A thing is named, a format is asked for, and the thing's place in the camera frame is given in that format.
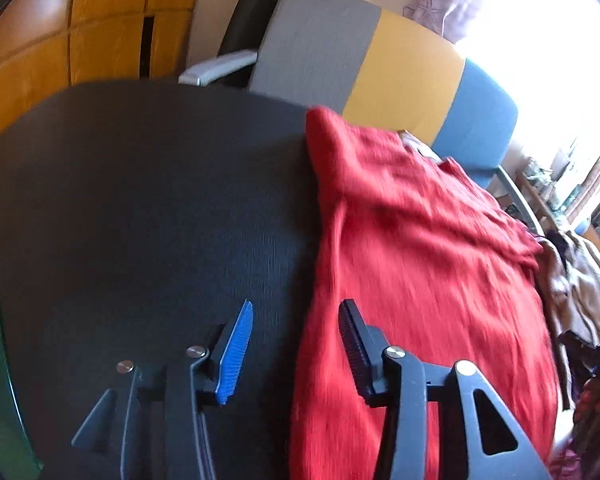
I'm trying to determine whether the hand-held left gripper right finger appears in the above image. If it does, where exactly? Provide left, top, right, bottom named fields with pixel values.
left=338, top=299, right=551, bottom=480

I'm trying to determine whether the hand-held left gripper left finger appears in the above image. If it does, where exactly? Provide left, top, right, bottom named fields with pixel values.
left=71, top=300, right=255, bottom=480

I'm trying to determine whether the red knit sweater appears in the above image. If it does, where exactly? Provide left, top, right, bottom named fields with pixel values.
left=289, top=106, right=561, bottom=480

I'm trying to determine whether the pink knit sweater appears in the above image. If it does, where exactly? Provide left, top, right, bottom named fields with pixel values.
left=536, top=230, right=600, bottom=341

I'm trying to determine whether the green object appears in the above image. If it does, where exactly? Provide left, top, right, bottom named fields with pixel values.
left=0, top=255, right=43, bottom=480

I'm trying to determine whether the dark patterned cloth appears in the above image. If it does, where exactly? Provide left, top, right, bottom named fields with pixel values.
left=550, top=327, right=600, bottom=480

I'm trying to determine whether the cluttered wooden shelf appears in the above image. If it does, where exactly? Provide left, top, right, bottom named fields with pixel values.
left=517, top=135, right=600, bottom=271

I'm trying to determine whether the grey yellow blue chair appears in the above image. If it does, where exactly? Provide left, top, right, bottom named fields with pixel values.
left=178, top=0, right=543, bottom=236

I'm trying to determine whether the wooden cabinet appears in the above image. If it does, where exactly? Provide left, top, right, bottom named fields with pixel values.
left=0, top=0, right=206, bottom=151

